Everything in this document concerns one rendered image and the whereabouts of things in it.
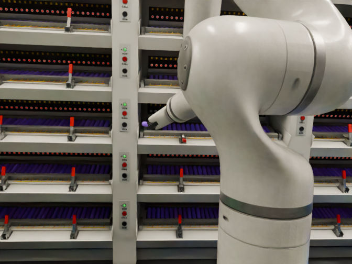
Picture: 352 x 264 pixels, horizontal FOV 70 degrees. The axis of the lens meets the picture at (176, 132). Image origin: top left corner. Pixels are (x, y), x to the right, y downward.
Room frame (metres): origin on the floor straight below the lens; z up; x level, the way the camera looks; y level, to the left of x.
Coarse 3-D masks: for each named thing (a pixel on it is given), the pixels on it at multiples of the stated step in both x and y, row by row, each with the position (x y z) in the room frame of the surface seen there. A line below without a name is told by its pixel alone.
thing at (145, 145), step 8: (272, 120) 1.16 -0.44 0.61; (144, 128) 1.09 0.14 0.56; (272, 128) 1.15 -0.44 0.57; (280, 128) 1.08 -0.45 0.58; (280, 136) 1.05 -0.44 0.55; (288, 136) 1.01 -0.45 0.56; (144, 144) 0.97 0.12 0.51; (152, 144) 0.97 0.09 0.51; (160, 144) 0.98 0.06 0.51; (168, 144) 0.98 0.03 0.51; (176, 144) 0.98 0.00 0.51; (184, 144) 0.98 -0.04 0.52; (192, 144) 0.99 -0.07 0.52; (200, 144) 0.99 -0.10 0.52; (208, 144) 0.99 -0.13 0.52; (288, 144) 1.00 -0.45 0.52; (144, 152) 0.98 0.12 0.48; (152, 152) 0.98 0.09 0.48; (160, 152) 0.99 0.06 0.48; (168, 152) 0.99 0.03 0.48; (176, 152) 0.99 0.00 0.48; (184, 152) 0.99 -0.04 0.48; (192, 152) 0.99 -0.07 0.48; (200, 152) 1.00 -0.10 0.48; (208, 152) 1.00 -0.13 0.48; (216, 152) 1.00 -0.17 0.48
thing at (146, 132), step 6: (144, 132) 1.01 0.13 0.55; (150, 132) 1.01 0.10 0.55; (156, 132) 1.02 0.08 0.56; (162, 132) 1.02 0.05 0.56; (168, 132) 1.02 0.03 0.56; (174, 132) 1.02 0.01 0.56; (180, 132) 1.03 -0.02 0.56; (186, 132) 1.03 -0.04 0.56; (192, 132) 1.03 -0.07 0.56; (198, 132) 1.03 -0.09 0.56; (204, 132) 1.04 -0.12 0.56; (192, 138) 1.01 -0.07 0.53; (198, 138) 1.02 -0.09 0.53; (204, 138) 1.02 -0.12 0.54; (210, 138) 1.02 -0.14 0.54
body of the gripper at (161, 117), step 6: (162, 108) 0.78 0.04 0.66; (156, 114) 0.77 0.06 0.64; (162, 114) 0.75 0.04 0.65; (168, 114) 0.74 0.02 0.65; (150, 120) 0.80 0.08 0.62; (156, 120) 0.78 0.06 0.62; (162, 120) 0.76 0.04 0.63; (168, 120) 0.75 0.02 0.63; (156, 126) 0.79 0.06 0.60; (162, 126) 0.77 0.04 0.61
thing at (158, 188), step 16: (160, 160) 1.14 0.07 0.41; (176, 160) 1.15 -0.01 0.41; (192, 160) 1.15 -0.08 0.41; (208, 160) 1.16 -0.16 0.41; (144, 176) 1.04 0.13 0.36; (160, 176) 1.04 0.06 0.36; (176, 176) 1.05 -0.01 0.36; (192, 176) 1.05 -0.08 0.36; (208, 176) 1.06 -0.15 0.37; (144, 192) 0.98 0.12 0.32; (160, 192) 0.98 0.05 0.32; (176, 192) 0.99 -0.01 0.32; (192, 192) 0.99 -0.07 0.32; (208, 192) 1.00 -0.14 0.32
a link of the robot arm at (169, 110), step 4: (172, 96) 0.74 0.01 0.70; (168, 100) 0.75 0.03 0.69; (168, 104) 0.73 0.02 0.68; (168, 108) 0.73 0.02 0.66; (168, 112) 0.73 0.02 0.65; (172, 112) 0.72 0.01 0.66; (172, 116) 0.73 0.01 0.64; (176, 116) 0.72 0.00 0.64; (176, 120) 0.73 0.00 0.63; (180, 120) 0.73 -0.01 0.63; (184, 120) 0.73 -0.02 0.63
